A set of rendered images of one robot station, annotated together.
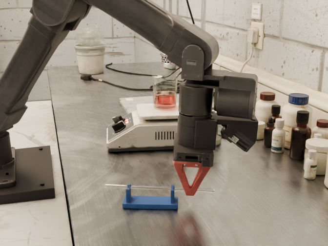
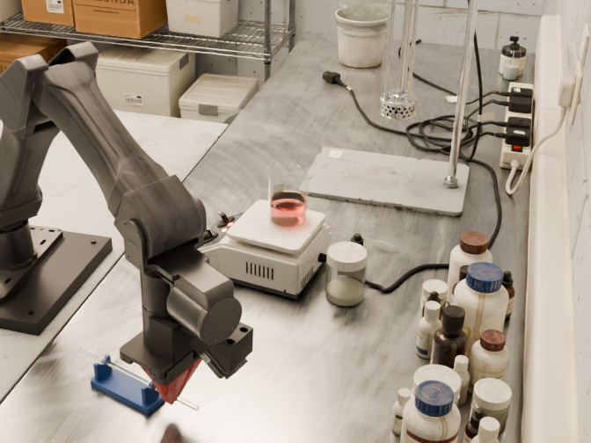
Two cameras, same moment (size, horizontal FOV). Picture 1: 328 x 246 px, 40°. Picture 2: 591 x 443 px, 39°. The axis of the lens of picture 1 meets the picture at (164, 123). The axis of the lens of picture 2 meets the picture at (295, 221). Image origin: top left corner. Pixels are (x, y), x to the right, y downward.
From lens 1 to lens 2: 0.67 m
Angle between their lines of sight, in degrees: 30
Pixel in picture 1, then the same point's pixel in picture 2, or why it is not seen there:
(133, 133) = (215, 255)
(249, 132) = (221, 357)
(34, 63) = (15, 163)
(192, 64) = (132, 246)
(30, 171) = (41, 282)
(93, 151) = not seen: hidden behind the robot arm
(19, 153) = (62, 243)
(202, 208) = (180, 425)
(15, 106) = (10, 203)
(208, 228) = not seen: outside the picture
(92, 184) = (101, 327)
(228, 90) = (181, 294)
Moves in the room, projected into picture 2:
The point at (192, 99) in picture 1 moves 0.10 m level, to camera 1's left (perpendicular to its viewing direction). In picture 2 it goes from (144, 287) to (76, 261)
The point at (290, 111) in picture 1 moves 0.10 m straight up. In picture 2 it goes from (457, 295) to (466, 231)
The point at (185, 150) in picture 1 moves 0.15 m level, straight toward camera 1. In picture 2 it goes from (135, 352) to (33, 430)
